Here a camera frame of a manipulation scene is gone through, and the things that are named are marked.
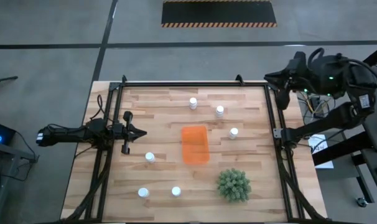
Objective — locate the black slanted post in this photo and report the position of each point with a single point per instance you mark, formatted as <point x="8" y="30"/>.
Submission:
<point x="376" y="54"/>

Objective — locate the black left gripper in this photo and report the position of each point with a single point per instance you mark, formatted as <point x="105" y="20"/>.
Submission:
<point x="121" y="132"/>

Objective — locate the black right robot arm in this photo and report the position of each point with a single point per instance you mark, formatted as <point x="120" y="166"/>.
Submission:
<point x="331" y="118"/>

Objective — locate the black aluminium table frame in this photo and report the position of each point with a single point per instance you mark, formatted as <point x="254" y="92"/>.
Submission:
<point x="191" y="84"/>

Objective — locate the orange plastic basket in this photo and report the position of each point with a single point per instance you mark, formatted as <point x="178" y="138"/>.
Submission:
<point x="194" y="144"/>

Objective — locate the green potted plant grey pot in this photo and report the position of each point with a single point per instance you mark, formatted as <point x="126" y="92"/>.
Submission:
<point x="234" y="185"/>

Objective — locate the black hazard-striped floor mat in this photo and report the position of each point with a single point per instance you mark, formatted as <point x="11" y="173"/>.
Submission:
<point x="219" y="12"/>

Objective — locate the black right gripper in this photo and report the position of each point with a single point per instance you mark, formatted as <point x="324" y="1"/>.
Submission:
<point x="295" y="71"/>

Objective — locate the black frame clamp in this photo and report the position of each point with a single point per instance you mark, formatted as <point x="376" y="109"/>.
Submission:
<point x="239" y="78"/>
<point x="123" y="78"/>

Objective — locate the white pill bottle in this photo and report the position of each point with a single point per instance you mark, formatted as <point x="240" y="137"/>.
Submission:
<point x="143" y="192"/>
<point x="176" y="191"/>
<point x="193" y="103"/>
<point x="233" y="133"/>
<point x="219" y="111"/>
<point x="150" y="157"/>

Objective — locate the black caster wheel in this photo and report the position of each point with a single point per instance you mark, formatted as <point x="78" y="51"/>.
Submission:
<point x="361" y="202"/>

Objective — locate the grey metal desk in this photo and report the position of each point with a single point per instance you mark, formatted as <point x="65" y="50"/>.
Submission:
<point x="8" y="152"/>

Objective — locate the black tripod leg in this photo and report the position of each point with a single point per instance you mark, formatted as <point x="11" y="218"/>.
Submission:
<point x="5" y="78"/>

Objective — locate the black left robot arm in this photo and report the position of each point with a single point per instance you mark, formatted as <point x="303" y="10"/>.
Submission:
<point x="67" y="133"/>

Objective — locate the white paper sheet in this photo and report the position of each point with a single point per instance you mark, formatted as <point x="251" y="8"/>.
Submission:
<point x="322" y="155"/>

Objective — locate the black power strip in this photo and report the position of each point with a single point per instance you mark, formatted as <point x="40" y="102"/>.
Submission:
<point x="316" y="104"/>

